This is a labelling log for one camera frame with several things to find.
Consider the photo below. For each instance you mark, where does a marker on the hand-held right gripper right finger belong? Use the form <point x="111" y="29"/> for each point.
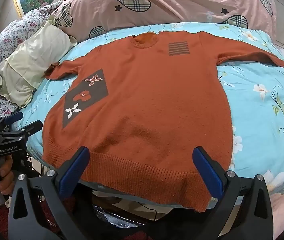
<point x="208" y="172"/>

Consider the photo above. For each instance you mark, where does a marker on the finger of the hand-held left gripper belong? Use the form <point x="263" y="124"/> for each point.
<point x="33" y="127"/>
<point x="14" y="117"/>

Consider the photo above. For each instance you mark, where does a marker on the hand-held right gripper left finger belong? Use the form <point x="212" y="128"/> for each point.
<point x="73" y="172"/>

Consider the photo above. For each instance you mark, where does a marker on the orange knit sweater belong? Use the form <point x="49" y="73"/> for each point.
<point x="144" y="92"/>

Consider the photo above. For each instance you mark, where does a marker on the cream pillow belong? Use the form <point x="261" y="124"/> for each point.
<point x="32" y="60"/>

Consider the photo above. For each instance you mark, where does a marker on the dark shiny object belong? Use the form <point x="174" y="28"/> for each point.
<point x="117" y="217"/>

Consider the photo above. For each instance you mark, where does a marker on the blue floral bedsheet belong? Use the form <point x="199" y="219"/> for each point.
<point x="256" y="105"/>

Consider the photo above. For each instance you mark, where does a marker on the white pink floral cloth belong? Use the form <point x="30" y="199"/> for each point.
<point x="14" y="30"/>

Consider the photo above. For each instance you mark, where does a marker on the pink quilt with plaid hearts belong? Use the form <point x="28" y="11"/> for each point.
<point x="176" y="2"/>

